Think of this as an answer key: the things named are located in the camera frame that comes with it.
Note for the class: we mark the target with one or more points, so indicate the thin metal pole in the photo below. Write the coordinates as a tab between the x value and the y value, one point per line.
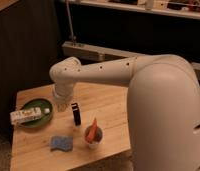
73	38

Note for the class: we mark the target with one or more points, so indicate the blue sponge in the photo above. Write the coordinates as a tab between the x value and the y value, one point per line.
62	143

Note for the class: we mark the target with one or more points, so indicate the grey metal beam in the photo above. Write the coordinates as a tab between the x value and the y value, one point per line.
94	53

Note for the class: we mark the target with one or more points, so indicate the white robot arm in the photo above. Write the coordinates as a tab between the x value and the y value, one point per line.
163	105

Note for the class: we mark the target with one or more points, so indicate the black eraser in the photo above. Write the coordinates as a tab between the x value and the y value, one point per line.
76	114

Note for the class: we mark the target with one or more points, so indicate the green plate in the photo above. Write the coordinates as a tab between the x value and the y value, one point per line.
42	103

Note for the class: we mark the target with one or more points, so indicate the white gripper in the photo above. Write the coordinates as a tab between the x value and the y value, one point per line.
62	95

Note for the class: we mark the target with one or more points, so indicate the white paper cup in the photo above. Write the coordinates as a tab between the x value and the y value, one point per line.
96	138

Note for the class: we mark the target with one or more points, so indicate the orange packet in cup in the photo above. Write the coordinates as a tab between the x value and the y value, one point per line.
92	132

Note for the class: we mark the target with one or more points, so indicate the white toothpaste box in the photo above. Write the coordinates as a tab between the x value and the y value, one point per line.
26	115

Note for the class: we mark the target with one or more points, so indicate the wooden shelf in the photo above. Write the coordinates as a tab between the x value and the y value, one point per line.
135	8

